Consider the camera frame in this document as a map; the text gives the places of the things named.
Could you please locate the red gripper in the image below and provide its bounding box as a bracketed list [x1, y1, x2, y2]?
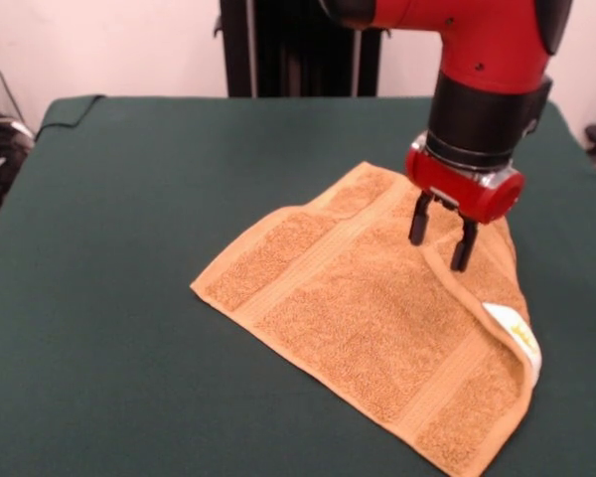
[404, 131, 526, 273]

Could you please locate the orange terry towel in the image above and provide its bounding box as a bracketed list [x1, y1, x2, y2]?
[190, 161, 545, 477]

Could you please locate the dark green table cloth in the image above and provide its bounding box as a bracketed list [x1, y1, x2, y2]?
[0, 93, 596, 477]

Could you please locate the black cable bundle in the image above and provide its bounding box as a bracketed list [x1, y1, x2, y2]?
[0, 42, 36, 244]

